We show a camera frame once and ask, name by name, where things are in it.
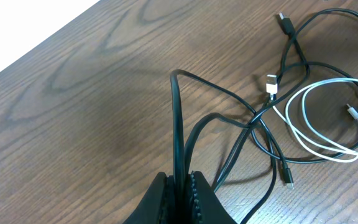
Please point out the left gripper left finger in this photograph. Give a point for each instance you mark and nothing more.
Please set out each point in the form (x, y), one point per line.
(157, 205)

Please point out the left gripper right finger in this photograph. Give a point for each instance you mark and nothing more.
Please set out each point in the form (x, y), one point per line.
(205, 206)

